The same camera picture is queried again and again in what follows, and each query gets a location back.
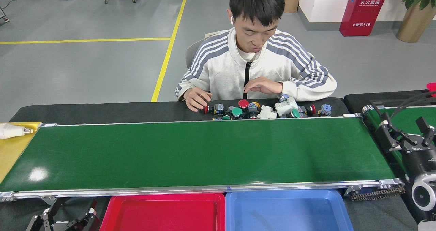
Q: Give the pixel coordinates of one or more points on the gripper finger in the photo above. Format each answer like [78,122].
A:
[41,224]
[88,224]

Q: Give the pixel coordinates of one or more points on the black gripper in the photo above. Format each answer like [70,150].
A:
[420,161]

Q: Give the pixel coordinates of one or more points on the blue contact block switch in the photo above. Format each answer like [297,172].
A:
[325,110]
[283,97]

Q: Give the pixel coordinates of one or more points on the red push button switch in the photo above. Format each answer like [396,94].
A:
[243,103]
[311,109]
[219,109]

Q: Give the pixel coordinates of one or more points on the green push button switch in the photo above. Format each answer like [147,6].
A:
[295,113]
[236,112]

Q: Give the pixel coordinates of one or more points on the green conveyor belt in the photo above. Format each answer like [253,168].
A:
[408,120]
[204,152]

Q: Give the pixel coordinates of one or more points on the red plastic tray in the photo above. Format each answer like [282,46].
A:
[163,214]

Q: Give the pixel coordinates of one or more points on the blue plastic tray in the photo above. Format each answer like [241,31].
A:
[289,214]

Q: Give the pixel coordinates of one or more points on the person's left hand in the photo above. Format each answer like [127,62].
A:
[265,85]

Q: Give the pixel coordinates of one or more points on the person's right hand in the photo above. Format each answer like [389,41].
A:
[197,99]

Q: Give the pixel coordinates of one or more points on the red plastic bin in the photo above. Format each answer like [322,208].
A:
[432,89]

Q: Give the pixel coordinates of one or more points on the yellow plastic bin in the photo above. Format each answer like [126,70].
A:
[12,152]

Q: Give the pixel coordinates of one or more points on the white light bulb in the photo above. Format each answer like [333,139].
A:
[10,131]

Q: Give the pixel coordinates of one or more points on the gold plant pot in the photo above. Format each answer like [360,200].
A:
[414,25]

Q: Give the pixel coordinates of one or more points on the red fire extinguisher box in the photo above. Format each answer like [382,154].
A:
[362,13]

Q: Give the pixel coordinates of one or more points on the grey chair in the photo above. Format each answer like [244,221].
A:
[192,54]

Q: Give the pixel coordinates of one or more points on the person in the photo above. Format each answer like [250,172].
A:
[221,67]

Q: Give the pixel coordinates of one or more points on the yellow push button switch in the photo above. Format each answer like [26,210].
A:
[255,105]

